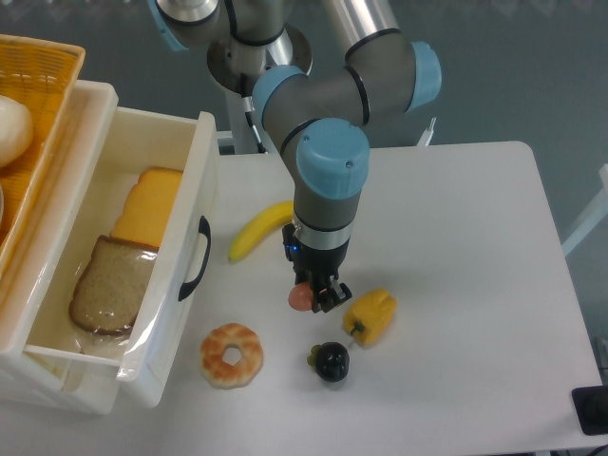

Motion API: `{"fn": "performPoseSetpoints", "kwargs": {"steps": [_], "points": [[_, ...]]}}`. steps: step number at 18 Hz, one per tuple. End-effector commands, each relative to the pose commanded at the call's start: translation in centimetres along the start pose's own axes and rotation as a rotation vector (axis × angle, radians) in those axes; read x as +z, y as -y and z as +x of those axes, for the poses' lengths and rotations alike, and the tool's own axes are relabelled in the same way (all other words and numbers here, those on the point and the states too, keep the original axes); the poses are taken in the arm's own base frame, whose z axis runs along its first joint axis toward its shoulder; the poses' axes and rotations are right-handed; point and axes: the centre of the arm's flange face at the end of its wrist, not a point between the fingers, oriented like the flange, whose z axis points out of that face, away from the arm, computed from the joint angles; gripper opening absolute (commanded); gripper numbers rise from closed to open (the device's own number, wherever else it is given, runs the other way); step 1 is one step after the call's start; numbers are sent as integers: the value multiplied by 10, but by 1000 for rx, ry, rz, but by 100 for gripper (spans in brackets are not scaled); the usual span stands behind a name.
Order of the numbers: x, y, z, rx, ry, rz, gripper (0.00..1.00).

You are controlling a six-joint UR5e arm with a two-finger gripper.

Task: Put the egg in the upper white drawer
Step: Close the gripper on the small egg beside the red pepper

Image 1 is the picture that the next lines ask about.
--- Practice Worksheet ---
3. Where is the black device at edge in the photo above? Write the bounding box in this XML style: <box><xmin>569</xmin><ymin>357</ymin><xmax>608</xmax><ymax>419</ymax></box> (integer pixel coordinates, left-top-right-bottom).
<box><xmin>571</xmin><ymin>386</ymin><xmax>607</xmax><ymax>436</ymax></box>

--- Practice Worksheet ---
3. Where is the yellow banana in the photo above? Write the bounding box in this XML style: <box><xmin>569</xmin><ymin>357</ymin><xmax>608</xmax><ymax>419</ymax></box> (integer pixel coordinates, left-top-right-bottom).
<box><xmin>228</xmin><ymin>200</ymin><xmax>294</xmax><ymax>262</ymax></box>

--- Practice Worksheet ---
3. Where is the orange wicker basket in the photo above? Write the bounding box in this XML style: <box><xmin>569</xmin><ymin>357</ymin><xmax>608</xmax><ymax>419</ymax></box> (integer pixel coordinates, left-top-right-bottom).
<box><xmin>1</xmin><ymin>34</ymin><xmax>86</xmax><ymax>272</ymax></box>

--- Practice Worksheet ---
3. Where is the white drawer cabinet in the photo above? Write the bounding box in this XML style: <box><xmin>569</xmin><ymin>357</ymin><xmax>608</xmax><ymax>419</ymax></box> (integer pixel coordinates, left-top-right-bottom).
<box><xmin>1</xmin><ymin>81</ymin><xmax>118</xmax><ymax>412</ymax></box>

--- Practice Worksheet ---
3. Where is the pinkish brown egg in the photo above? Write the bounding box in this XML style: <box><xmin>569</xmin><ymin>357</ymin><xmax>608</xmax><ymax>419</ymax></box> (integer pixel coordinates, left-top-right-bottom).
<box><xmin>288</xmin><ymin>282</ymin><xmax>314</xmax><ymax>312</ymax></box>

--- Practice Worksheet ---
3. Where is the black drawer handle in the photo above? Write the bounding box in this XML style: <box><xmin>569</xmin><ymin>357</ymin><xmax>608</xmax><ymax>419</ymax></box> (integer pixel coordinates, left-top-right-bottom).
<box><xmin>178</xmin><ymin>216</ymin><xmax>212</xmax><ymax>302</ymax></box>

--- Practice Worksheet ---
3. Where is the white bun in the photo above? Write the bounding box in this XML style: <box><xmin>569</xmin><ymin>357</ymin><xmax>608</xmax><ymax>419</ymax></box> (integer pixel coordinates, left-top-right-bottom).
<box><xmin>0</xmin><ymin>96</ymin><xmax>33</xmax><ymax>167</ymax></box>

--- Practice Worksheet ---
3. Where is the yellow bell pepper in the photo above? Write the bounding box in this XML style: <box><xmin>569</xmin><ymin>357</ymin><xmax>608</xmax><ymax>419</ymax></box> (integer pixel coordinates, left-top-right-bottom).
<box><xmin>342</xmin><ymin>289</ymin><xmax>397</xmax><ymax>346</ymax></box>

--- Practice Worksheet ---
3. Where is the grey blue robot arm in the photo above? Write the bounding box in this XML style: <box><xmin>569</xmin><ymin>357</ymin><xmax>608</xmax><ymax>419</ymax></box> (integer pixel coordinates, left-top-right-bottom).
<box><xmin>155</xmin><ymin>1</ymin><xmax>442</xmax><ymax>312</ymax></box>

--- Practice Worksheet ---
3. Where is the glazed bagel ring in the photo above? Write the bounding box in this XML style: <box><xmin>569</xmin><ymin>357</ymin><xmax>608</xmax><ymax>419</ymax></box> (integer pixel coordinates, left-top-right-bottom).
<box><xmin>199</xmin><ymin>322</ymin><xmax>264</xmax><ymax>390</ymax></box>

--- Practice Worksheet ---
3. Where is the white frame bracket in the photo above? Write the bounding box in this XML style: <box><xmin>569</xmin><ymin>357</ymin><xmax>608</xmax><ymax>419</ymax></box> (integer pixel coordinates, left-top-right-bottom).
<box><xmin>561</xmin><ymin>164</ymin><xmax>607</xmax><ymax>257</ymax></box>

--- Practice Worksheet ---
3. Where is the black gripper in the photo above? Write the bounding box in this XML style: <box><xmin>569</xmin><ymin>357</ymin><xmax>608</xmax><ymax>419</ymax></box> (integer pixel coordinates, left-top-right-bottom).
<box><xmin>282</xmin><ymin>223</ymin><xmax>352</xmax><ymax>313</ymax></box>

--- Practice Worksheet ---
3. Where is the white open drawer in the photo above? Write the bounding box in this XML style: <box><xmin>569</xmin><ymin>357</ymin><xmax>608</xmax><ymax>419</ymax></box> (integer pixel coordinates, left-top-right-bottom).
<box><xmin>1</xmin><ymin>108</ymin><xmax>218</xmax><ymax>413</ymax></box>

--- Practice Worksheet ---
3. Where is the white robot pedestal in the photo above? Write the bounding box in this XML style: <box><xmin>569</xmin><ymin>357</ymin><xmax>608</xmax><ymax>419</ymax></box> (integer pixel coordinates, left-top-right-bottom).
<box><xmin>206</xmin><ymin>23</ymin><xmax>314</xmax><ymax>155</ymax></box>

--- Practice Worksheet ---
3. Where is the brown bread slice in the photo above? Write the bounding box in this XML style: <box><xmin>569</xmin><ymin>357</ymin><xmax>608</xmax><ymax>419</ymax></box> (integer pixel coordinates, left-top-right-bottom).
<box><xmin>68</xmin><ymin>236</ymin><xmax>158</xmax><ymax>336</ymax></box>

